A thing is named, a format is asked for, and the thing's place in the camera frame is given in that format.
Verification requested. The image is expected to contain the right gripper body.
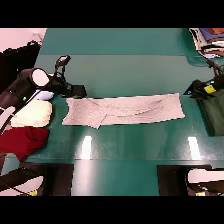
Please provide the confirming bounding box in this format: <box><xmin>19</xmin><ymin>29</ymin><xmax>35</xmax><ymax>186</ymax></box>
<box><xmin>182</xmin><ymin>78</ymin><xmax>218</xmax><ymax>100</ymax></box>

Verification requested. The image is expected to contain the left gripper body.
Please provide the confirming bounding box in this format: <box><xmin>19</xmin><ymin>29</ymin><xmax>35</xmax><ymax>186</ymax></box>
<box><xmin>49</xmin><ymin>76</ymin><xmax>88</xmax><ymax>100</ymax></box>

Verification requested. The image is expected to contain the pale grey T-shirt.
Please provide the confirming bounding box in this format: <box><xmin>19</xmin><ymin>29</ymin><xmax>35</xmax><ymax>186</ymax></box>
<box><xmin>61</xmin><ymin>92</ymin><xmax>186</xmax><ymax>130</ymax></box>

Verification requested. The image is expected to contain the lavender garment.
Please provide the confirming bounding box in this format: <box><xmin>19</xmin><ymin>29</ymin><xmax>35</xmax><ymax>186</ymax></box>
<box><xmin>34</xmin><ymin>90</ymin><xmax>55</xmax><ymax>101</ymax></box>

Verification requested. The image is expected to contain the dark green garment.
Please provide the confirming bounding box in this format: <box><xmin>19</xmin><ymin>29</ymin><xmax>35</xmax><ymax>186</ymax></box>
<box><xmin>195</xmin><ymin>95</ymin><xmax>224</xmax><ymax>137</ymax></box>

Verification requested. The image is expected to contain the cream garment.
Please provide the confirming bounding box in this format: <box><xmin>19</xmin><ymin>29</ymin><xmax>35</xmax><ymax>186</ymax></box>
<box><xmin>10</xmin><ymin>98</ymin><xmax>54</xmax><ymax>129</ymax></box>

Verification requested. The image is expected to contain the heap of clothes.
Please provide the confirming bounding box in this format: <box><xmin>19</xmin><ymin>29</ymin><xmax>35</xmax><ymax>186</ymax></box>
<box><xmin>188</xmin><ymin>27</ymin><xmax>224</xmax><ymax>60</ymax></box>

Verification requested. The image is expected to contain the black garment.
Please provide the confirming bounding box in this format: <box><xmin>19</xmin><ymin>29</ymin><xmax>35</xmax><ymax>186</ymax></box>
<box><xmin>0</xmin><ymin>40</ymin><xmax>42</xmax><ymax>95</ymax></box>

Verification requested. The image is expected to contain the red garment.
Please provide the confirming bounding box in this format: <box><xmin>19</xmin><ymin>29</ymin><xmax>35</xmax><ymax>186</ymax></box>
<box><xmin>0</xmin><ymin>125</ymin><xmax>51</xmax><ymax>163</ymax></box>

